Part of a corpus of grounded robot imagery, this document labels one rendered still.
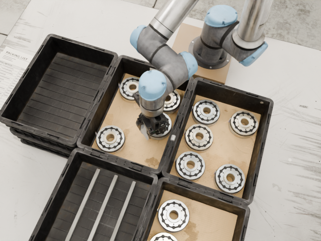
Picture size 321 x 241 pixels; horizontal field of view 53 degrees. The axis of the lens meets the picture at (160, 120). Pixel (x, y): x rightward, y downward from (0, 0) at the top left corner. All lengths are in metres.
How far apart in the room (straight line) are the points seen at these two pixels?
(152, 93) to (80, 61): 0.59
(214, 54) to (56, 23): 0.80
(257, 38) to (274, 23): 1.58
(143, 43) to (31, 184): 0.71
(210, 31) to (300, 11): 1.71
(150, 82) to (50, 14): 1.01
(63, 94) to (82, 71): 0.13
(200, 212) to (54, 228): 0.48
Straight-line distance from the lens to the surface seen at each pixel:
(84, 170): 1.19
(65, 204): 1.17
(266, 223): 1.32
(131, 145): 1.19
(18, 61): 1.64
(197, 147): 1.17
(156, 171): 1.05
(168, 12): 0.97
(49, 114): 1.30
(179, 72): 0.92
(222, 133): 1.24
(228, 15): 1.30
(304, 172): 1.43
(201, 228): 1.13
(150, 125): 1.05
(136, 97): 1.09
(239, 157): 1.21
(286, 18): 2.85
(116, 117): 1.24
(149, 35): 0.98
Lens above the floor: 1.94
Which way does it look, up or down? 65 degrees down
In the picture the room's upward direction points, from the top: 3 degrees clockwise
